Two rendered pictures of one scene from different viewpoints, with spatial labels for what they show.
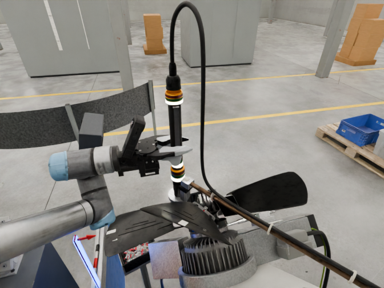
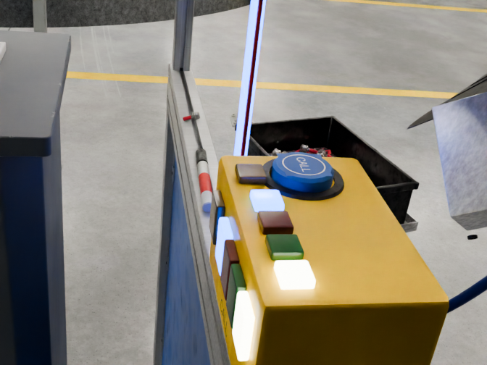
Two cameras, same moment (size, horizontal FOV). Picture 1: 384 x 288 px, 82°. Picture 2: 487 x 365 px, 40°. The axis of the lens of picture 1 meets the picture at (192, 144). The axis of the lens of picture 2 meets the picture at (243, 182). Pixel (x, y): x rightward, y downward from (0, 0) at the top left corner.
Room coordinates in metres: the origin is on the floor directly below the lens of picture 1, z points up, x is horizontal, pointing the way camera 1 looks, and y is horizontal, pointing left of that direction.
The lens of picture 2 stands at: (-0.21, 0.34, 1.28)
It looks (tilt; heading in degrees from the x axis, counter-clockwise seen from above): 29 degrees down; 3
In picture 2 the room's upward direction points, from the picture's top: 7 degrees clockwise
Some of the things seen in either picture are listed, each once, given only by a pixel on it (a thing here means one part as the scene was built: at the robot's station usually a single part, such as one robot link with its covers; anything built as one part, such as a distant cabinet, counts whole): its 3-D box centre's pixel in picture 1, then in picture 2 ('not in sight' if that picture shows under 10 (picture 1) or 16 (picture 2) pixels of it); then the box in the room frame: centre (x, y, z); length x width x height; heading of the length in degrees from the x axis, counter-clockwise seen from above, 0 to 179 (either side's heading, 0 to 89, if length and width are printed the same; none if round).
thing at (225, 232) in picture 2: not in sight; (224, 246); (0.13, 0.37, 1.04); 0.02 x 0.01 x 0.03; 16
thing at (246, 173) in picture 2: not in sight; (251, 173); (0.17, 0.36, 1.08); 0.02 x 0.02 x 0.01; 16
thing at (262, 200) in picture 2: not in sight; (267, 200); (0.13, 0.34, 1.08); 0.02 x 0.02 x 0.01; 16
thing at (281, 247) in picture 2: not in sight; (284, 247); (0.09, 0.33, 1.08); 0.02 x 0.02 x 0.01; 16
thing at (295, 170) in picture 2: not in sight; (302, 174); (0.17, 0.32, 1.08); 0.04 x 0.04 x 0.02
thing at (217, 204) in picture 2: not in sight; (217, 217); (0.16, 0.38, 1.04); 0.02 x 0.01 x 0.03; 16
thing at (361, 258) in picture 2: not in sight; (306, 284); (0.13, 0.31, 1.02); 0.16 x 0.10 x 0.11; 16
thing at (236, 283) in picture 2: not in sight; (235, 296); (0.08, 0.35, 1.04); 0.02 x 0.01 x 0.03; 16
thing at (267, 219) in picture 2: not in sight; (275, 222); (0.11, 0.34, 1.08); 0.02 x 0.02 x 0.01; 16
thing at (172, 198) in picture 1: (180, 187); not in sight; (0.51, 0.04, 1.33); 0.09 x 0.07 x 0.10; 50
